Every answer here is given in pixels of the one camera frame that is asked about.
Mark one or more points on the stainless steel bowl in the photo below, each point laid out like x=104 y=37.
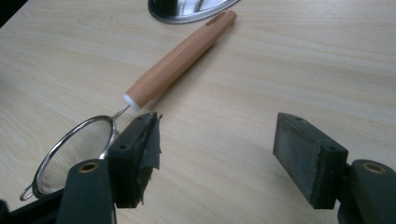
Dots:
x=186 y=11

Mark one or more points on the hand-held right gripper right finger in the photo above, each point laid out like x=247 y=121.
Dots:
x=314 y=161

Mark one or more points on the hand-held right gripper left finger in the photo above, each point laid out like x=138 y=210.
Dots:
x=124 y=168

